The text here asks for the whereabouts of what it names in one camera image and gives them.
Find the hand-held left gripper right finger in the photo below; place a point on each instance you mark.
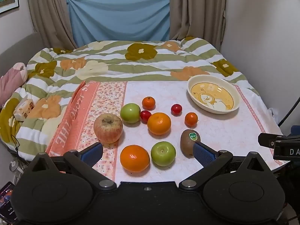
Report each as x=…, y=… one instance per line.
x=203, y=154

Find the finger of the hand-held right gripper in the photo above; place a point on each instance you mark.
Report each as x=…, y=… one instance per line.
x=266, y=139

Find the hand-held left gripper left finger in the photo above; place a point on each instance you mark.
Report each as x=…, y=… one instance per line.
x=92, y=154

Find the brown kiwi with green sticker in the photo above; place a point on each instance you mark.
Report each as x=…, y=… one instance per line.
x=187, y=143

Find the red apple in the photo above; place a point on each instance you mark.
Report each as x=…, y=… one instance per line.
x=108, y=129

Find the small tangerine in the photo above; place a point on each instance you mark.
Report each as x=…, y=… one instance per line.
x=191, y=119
x=148, y=103

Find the green apple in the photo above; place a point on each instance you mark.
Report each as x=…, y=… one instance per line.
x=130, y=113
x=163, y=154

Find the large orange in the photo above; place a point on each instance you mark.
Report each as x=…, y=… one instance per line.
x=159, y=123
x=134, y=158

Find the cream bowl with bear print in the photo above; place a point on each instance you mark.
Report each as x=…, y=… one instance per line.
x=211, y=96

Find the red cherry tomato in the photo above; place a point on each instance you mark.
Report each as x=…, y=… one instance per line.
x=176, y=109
x=146, y=116

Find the pink floral tablecloth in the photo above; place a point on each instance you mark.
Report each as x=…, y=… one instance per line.
x=164, y=91

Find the tissue packet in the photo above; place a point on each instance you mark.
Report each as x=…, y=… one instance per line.
x=23, y=109

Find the smartphone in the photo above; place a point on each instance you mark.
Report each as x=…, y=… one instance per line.
x=7, y=199

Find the green striped floral blanket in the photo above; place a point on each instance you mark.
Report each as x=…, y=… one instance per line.
x=140, y=63

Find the pink plush pillow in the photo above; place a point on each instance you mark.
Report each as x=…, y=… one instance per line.
x=11, y=79

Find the grey padded headboard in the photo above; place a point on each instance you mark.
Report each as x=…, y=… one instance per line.
x=16, y=49

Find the light blue cloth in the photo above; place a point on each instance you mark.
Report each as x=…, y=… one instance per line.
x=119, y=18

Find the beige curtain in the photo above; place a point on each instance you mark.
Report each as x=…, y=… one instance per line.
x=49, y=11
x=194, y=9

